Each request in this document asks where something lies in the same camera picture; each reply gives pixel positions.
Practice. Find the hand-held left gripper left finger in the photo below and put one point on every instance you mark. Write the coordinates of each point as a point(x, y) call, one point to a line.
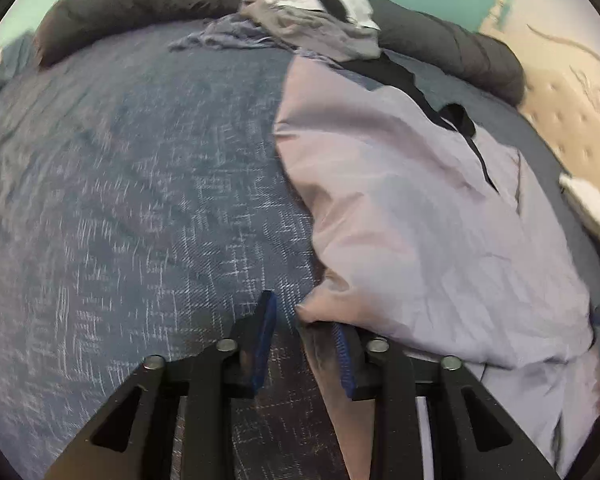
point(265, 345)

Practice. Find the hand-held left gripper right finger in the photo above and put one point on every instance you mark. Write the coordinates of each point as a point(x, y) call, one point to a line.
point(341, 360)

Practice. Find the grey jacket with black lining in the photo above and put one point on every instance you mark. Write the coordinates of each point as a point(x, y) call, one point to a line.
point(405, 210)

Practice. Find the white folded garment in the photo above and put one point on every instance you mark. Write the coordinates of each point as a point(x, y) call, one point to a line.
point(592, 205)

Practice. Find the cream tufted headboard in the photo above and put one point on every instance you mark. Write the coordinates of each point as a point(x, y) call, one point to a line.
point(570, 60)

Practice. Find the black garment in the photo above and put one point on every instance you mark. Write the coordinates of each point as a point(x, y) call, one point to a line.
point(385, 72)

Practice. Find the blue-grey striped cloth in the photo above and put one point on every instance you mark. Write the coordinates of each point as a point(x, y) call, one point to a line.
point(220, 37)

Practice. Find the dark grey rolled duvet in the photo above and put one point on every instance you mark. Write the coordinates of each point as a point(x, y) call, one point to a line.
point(145, 0)

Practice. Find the light blue blanket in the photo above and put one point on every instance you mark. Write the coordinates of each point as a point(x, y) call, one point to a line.
point(5, 70)

